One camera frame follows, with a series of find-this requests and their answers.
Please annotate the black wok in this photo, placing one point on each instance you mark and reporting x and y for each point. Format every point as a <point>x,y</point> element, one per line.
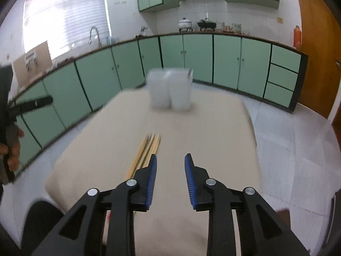
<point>206,24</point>

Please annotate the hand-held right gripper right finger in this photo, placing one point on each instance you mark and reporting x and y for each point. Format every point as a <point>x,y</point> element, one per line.
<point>190,184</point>

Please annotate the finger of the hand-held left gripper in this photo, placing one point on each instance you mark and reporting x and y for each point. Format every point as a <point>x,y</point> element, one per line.
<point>34,103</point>

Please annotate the cardboard box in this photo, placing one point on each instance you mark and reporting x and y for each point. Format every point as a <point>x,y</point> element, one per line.
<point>32,61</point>

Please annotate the small figurine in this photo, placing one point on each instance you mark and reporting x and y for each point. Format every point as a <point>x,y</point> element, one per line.
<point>143,31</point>

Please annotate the white lidded pot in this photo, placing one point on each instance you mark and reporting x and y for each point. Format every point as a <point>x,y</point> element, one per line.
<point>185,24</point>

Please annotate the chrome sink faucet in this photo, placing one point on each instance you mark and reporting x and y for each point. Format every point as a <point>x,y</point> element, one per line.
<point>93,33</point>

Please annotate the wooden door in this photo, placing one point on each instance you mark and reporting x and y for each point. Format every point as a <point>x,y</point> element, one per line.
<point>317,53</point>

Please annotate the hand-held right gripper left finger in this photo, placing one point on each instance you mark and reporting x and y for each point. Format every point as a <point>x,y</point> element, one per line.
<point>151,184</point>

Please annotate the red thermos flask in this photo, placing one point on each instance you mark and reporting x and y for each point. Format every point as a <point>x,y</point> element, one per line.
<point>297,37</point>

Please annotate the green base cabinet run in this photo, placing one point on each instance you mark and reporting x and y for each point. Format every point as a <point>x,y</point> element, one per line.
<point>133,61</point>

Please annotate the bundle of wooden chopsticks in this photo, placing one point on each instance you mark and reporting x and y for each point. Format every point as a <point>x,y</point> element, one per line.
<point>147,149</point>

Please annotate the person's left hand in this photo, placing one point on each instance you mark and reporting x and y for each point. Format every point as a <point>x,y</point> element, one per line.
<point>14,154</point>

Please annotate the dark cloth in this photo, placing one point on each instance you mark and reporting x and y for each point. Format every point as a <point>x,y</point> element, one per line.
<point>42,218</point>

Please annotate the window blinds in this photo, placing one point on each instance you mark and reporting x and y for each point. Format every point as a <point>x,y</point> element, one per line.
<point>66,16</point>

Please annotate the patterned ceramic jar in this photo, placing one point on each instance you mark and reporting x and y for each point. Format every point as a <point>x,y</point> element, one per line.
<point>236,27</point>
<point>220,26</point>

